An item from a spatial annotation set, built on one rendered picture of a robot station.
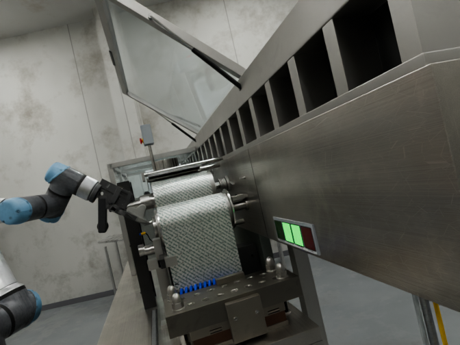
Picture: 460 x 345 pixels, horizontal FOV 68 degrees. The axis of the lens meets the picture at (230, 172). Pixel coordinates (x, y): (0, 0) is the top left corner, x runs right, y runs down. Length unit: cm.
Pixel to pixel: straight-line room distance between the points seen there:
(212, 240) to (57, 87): 497
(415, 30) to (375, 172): 20
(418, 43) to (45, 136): 563
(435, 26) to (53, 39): 587
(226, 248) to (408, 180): 80
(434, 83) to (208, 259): 91
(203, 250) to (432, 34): 92
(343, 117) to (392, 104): 12
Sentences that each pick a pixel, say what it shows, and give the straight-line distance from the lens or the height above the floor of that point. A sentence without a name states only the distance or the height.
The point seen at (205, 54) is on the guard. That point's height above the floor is 175.
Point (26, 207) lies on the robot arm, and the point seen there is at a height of 141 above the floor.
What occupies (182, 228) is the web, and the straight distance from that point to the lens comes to 116.
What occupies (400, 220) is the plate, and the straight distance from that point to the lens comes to 54.
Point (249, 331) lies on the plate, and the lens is 104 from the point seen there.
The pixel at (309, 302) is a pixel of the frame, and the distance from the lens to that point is 149.
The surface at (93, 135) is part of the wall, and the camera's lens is 556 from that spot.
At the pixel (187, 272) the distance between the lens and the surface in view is 118.
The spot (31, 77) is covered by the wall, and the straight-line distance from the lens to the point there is 613.
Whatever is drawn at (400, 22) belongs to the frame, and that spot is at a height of 150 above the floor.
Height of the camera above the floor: 137
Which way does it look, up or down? level
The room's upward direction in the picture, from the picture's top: 13 degrees counter-clockwise
